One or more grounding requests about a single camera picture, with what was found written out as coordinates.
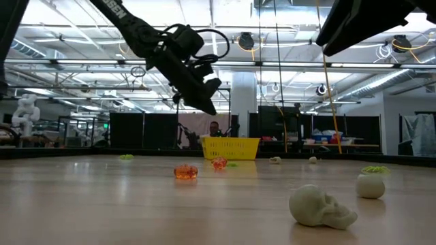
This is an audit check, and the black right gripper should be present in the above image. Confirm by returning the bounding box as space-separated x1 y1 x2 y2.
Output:
315 0 436 57

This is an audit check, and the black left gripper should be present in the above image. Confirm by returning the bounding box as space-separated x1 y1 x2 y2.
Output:
146 44 223 116

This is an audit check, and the translucent orange plastic pumpkin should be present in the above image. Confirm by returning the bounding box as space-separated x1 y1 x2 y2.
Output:
174 163 199 180
211 156 228 170

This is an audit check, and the beige curtain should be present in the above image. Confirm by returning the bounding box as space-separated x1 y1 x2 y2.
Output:
177 110 233 150

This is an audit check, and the person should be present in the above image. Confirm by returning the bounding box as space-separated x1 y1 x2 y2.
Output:
200 120 223 139

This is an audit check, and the white pillar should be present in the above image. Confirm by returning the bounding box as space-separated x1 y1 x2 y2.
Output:
231 71 259 139

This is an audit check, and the yellow plastic basket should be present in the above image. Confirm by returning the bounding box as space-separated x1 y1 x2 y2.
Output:
202 136 261 161

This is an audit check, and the black partition panel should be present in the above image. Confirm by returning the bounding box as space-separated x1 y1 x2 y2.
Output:
109 112 178 150

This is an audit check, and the black framed workcell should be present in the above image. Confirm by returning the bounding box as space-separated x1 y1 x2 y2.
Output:
57 115 110 148

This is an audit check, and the wooden side table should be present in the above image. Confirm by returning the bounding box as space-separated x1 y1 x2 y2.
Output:
302 142 381 154

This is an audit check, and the grey cloth cover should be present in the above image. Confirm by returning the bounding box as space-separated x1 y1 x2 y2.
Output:
401 113 436 157

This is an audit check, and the black chair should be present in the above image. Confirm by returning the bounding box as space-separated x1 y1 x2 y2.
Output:
397 140 422 157

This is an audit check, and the white robot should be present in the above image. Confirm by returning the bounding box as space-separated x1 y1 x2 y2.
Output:
11 93 42 137

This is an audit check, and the black stand frame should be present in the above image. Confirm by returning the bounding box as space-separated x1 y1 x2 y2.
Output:
174 85 232 150

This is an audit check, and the black ceiling cable reel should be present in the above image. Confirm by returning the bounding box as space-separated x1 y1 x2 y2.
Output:
391 33 413 54
237 31 255 52

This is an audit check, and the yellow cable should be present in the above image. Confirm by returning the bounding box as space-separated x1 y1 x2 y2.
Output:
315 0 343 154

